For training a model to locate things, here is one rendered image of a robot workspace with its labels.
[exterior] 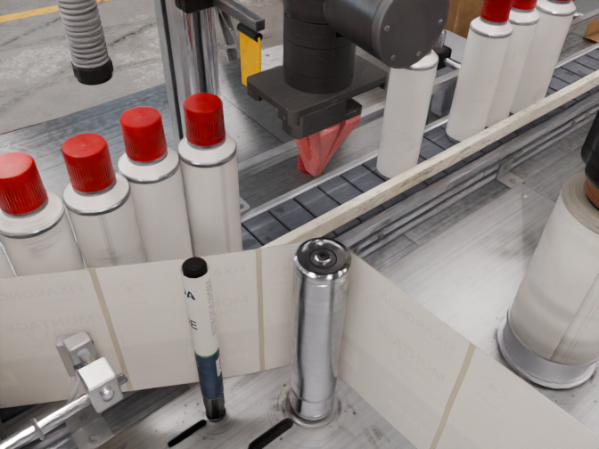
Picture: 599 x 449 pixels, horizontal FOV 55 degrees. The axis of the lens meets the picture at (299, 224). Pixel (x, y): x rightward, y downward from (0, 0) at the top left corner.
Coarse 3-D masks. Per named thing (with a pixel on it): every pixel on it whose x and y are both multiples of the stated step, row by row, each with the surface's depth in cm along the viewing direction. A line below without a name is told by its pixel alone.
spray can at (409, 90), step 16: (416, 64) 62; (432, 64) 63; (400, 80) 64; (416, 80) 63; (432, 80) 64; (400, 96) 65; (416, 96) 65; (384, 112) 69; (400, 112) 66; (416, 112) 66; (384, 128) 70; (400, 128) 68; (416, 128) 68; (384, 144) 71; (400, 144) 69; (416, 144) 70; (384, 160) 72; (400, 160) 71; (416, 160) 72; (384, 176) 73
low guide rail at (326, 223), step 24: (552, 96) 83; (576, 96) 87; (504, 120) 78; (528, 120) 81; (456, 144) 74; (480, 144) 76; (432, 168) 71; (384, 192) 67; (336, 216) 63; (288, 240) 60
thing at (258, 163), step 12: (588, 12) 94; (576, 24) 91; (456, 72) 78; (444, 84) 77; (372, 108) 71; (384, 108) 71; (360, 120) 69; (372, 120) 71; (288, 144) 65; (264, 156) 63; (276, 156) 63; (288, 156) 65; (240, 168) 61; (252, 168) 62; (264, 168) 63; (240, 180) 62
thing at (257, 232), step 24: (576, 72) 96; (432, 144) 80; (360, 168) 75; (456, 168) 76; (312, 192) 71; (336, 192) 71; (360, 192) 72; (408, 192) 72; (264, 216) 68; (288, 216) 68; (312, 216) 68; (360, 216) 68; (264, 240) 65; (24, 408) 49
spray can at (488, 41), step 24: (504, 0) 67; (480, 24) 69; (504, 24) 69; (480, 48) 70; (504, 48) 70; (480, 72) 72; (456, 96) 76; (480, 96) 74; (456, 120) 78; (480, 120) 77
